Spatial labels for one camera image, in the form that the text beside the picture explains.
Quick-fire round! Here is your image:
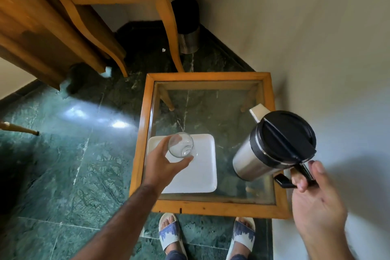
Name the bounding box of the person's right hand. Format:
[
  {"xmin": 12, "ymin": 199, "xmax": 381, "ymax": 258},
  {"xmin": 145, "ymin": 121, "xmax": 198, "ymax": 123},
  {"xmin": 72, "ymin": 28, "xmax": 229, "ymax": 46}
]
[{"xmin": 291, "ymin": 160, "xmax": 348, "ymax": 239}]

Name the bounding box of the person's left hand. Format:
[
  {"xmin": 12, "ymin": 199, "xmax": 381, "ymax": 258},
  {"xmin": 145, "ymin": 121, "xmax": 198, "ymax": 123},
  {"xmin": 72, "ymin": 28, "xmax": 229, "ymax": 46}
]
[{"xmin": 143, "ymin": 136, "xmax": 194, "ymax": 191}]

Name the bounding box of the clear drinking glass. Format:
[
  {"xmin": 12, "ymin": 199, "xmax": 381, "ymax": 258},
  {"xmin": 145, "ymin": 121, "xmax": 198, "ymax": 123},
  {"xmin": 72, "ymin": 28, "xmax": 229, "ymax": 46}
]
[{"xmin": 168, "ymin": 132, "xmax": 194, "ymax": 158}]

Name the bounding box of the steel jug with black lid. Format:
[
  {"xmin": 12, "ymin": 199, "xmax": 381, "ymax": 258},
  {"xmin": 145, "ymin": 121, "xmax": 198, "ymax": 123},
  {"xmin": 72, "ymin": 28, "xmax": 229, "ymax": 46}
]
[{"xmin": 233, "ymin": 104, "xmax": 317, "ymax": 189}]

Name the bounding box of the person's right forearm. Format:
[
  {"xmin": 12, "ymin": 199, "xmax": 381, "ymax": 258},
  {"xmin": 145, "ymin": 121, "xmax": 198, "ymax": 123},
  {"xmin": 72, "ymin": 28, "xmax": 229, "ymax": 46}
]
[{"xmin": 300, "ymin": 223, "xmax": 360, "ymax": 260}]

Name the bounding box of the person's left forearm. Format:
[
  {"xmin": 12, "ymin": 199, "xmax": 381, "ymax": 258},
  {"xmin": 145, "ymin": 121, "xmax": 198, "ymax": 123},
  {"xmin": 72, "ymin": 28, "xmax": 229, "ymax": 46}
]
[{"xmin": 71, "ymin": 182, "xmax": 166, "ymax": 260}]

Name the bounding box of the white square tray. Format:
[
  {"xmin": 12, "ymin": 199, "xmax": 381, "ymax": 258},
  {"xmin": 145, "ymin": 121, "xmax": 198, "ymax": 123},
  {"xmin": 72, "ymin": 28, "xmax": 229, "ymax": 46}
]
[{"xmin": 147, "ymin": 134, "xmax": 218, "ymax": 194}]

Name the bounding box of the wooden glass-top side table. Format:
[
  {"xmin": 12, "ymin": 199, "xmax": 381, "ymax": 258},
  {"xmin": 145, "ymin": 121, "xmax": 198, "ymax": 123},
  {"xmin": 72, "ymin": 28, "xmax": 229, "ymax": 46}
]
[{"xmin": 129, "ymin": 72, "xmax": 294, "ymax": 220}]

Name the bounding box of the person's left foot white slipper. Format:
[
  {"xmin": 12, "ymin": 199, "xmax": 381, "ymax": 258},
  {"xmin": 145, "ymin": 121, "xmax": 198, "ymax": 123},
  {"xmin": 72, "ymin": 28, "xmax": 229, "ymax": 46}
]
[{"xmin": 158, "ymin": 212, "xmax": 188, "ymax": 260}]

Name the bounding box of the person's foot white slipper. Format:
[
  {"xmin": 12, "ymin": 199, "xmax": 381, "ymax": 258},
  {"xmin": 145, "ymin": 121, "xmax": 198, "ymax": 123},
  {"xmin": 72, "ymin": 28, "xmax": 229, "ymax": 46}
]
[
  {"xmin": 226, "ymin": 217, "xmax": 256, "ymax": 260},
  {"xmin": 158, "ymin": 212, "xmax": 188, "ymax": 260}
]

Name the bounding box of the person's right foot white slipper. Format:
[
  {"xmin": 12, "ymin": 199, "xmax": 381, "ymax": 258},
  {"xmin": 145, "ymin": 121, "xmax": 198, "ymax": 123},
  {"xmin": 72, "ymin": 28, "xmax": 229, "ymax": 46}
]
[{"xmin": 226, "ymin": 217, "xmax": 256, "ymax": 260}]

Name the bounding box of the steel waste bin black liner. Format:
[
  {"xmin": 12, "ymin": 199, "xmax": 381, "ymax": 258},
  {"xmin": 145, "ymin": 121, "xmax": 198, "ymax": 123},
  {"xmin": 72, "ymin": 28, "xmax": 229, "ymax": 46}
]
[{"xmin": 171, "ymin": 0, "xmax": 200, "ymax": 54}]

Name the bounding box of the wooden furniture leg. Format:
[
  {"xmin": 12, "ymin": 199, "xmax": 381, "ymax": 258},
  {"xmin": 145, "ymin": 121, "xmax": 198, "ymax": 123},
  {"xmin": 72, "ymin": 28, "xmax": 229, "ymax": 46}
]
[{"xmin": 0, "ymin": 121, "xmax": 40, "ymax": 137}]

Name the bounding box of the wooden chair with cushion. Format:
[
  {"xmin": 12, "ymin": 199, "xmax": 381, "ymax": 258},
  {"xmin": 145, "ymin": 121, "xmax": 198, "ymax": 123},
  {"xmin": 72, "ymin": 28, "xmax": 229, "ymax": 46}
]
[{"xmin": 40, "ymin": 0, "xmax": 221, "ymax": 78}]

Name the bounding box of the wooden desk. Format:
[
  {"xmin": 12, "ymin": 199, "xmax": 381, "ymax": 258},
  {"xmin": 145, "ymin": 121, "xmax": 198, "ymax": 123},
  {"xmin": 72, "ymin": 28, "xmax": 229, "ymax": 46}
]
[{"xmin": 0, "ymin": 0, "xmax": 127, "ymax": 91}]

